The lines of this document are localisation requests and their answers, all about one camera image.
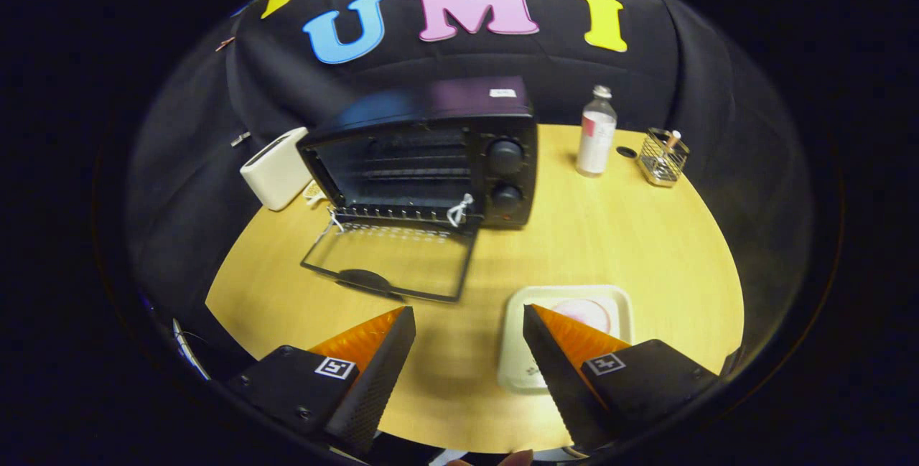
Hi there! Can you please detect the clear bottle with pink label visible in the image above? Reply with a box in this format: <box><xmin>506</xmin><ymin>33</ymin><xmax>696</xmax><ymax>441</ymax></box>
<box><xmin>576</xmin><ymin>85</ymin><xmax>618</xmax><ymax>178</ymax></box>

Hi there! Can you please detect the black toaster oven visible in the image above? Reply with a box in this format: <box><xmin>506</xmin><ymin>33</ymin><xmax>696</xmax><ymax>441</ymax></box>
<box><xmin>297</xmin><ymin>77</ymin><xmax>539</xmax><ymax>304</ymax></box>

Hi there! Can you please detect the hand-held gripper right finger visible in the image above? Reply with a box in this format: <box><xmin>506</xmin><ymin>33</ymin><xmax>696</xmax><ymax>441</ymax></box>
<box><xmin>523</xmin><ymin>304</ymin><xmax>720</xmax><ymax>452</ymax></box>

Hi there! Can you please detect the pink ham slice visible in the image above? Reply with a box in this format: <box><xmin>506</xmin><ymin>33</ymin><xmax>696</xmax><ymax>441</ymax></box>
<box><xmin>551</xmin><ymin>299</ymin><xmax>612</xmax><ymax>335</ymax></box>

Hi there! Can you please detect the white pop-up toaster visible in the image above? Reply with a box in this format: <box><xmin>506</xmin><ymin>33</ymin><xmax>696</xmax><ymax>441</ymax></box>
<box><xmin>240</xmin><ymin>127</ymin><xmax>314</xmax><ymax>212</ymax></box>

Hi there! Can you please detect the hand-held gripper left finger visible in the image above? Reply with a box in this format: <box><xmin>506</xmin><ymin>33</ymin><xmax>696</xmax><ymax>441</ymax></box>
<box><xmin>226</xmin><ymin>306</ymin><xmax>417</xmax><ymax>456</ymax></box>

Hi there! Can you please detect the cream square plate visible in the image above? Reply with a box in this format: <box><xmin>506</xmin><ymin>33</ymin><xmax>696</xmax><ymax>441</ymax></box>
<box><xmin>498</xmin><ymin>284</ymin><xmax>635</xmax><ymax>393</ymax></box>

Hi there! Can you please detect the metal wire basket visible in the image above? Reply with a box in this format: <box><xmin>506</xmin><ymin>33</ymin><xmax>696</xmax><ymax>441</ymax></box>
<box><xmin>637</xmin><ymin>128</ymin><xmax>690</xmax><ymax>188</ymax></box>

